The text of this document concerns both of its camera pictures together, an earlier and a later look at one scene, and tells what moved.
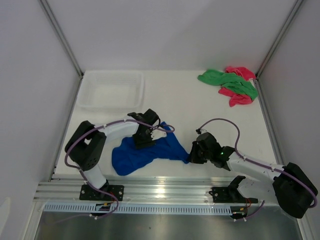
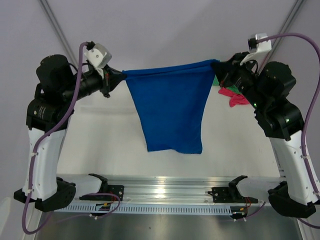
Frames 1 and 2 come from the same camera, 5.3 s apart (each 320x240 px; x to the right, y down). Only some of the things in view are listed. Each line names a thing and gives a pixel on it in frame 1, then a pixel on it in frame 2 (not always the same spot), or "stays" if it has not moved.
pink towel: (235, 99) stays
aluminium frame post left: (62, 36) stays
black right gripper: (194, 158) -> (226, 70)
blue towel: (126, 156) -> (172, 101)
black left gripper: (140, 143) -> (111, 77)
